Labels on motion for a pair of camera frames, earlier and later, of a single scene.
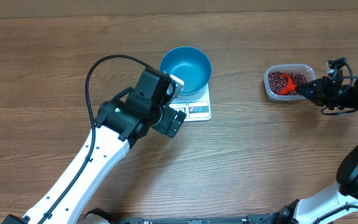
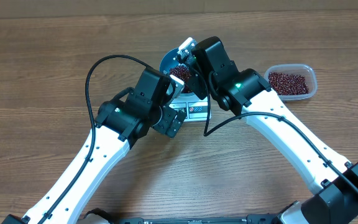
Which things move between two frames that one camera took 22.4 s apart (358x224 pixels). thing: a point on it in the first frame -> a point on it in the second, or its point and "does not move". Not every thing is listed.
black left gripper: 171,121 does not move
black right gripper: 316,91 -> 198,91
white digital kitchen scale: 197,107 does not move
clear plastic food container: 281,81 does not move
